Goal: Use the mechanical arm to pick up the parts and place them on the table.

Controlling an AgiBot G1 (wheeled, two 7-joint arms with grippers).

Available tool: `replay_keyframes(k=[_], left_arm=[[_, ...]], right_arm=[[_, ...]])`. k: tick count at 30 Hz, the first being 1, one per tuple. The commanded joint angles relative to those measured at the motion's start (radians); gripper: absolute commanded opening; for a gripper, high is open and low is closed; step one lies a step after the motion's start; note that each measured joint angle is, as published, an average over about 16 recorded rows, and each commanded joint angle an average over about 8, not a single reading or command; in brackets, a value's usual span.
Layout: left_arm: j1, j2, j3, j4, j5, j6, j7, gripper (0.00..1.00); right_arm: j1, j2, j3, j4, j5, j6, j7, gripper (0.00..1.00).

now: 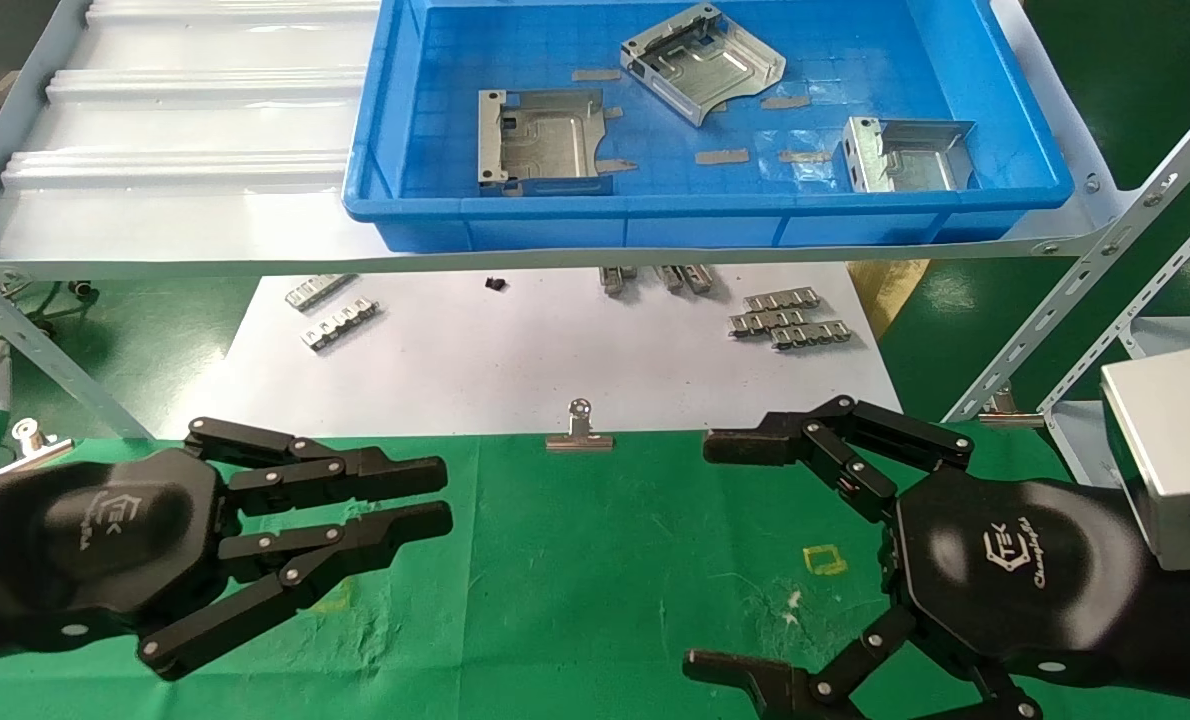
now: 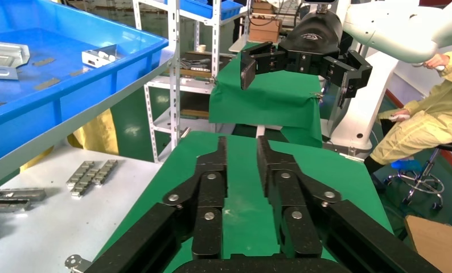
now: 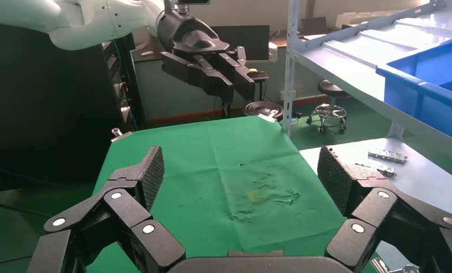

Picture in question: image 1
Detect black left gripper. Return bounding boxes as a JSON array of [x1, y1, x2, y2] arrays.
[[0, 417, 454, 681]]

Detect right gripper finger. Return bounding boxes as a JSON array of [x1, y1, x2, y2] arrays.
[[703, 395, 976, 526]]

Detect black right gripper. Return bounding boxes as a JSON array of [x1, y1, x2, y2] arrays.
[[683, 470, 1152, 720]]

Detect silver sheet metal tray part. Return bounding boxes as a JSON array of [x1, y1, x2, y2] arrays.
[[620, 3, 787, 128], [477, 88, 625, 197], [833, 116, 977, 193]]

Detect white paper sheet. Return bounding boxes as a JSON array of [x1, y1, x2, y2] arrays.
[[160, 262, 904, 439]]

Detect green table cloth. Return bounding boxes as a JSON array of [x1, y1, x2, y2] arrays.
[[0, 430, 1190, 720]]

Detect blue plastic bin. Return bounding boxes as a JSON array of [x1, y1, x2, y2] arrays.
[[342, 0, 1076, 253]]

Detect perforated grey angle strut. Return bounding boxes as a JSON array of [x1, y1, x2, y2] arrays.
[[943, 78, 1190, 423], [1038, 190, 1190, 416], [0, 262, 153, 441]]

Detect white plastic roller rail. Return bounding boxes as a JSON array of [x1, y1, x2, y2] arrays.
[[0, 150, 351, 193], [45, 68, 368, 106], [85, 0, 381, 26]]

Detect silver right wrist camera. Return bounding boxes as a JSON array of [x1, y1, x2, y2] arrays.
[[1100, 347, 1190, 571]]

